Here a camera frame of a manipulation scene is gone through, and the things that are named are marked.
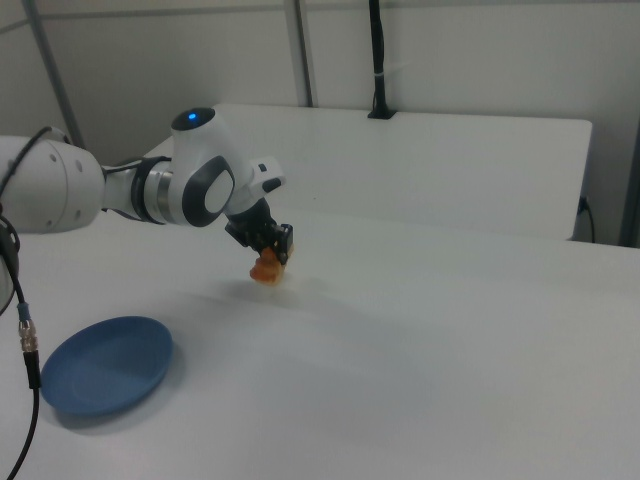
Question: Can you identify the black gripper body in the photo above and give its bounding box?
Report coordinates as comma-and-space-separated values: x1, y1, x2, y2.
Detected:
224, 198, 282, 251

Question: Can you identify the orange-brown bread piece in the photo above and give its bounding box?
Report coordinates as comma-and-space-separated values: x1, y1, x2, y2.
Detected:
249, 243, 298, 288

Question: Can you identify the white side table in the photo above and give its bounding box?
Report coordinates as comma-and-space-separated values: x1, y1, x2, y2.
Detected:
141, 103, 595, 243

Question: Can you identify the blue round plate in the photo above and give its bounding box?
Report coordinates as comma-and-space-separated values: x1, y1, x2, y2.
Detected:
40, 315, 175, 418

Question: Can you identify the white zip tie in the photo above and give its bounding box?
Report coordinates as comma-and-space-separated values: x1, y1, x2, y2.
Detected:
373, 60, 412, 81

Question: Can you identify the black camera pole with clamp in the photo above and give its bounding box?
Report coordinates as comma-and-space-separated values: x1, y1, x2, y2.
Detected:
367, 0, 398, 121

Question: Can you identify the black cable with metal connector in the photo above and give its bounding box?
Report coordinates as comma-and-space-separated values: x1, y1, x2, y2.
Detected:
0, 215, 43, 480

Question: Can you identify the black cable at table leg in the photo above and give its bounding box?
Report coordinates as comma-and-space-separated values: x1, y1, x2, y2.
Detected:
578, 196, 597, 244

